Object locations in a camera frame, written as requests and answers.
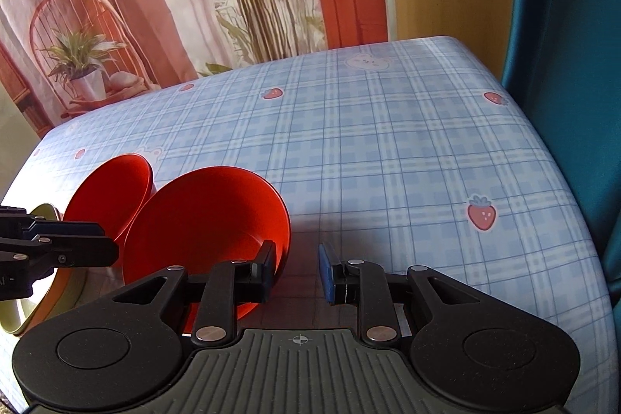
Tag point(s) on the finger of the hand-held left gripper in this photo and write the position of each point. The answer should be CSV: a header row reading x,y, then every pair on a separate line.
x,y
82,250
73,228

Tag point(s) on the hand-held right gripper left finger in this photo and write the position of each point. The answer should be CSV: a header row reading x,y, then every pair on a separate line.
x,y
264,273

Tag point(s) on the red bowl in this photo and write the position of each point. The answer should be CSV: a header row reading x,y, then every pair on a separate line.
x,y
208,220
116,191

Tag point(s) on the blue checked tablecloth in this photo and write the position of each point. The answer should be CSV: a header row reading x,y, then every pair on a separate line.
x,y
388,152

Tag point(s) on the blue curtain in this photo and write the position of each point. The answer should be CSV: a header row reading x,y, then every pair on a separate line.
x,y
572,55

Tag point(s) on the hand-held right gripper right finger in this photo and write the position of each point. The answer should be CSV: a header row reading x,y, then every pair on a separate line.
x,y
326,271

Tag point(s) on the large green plate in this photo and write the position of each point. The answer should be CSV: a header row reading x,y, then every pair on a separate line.
x,y
48,297

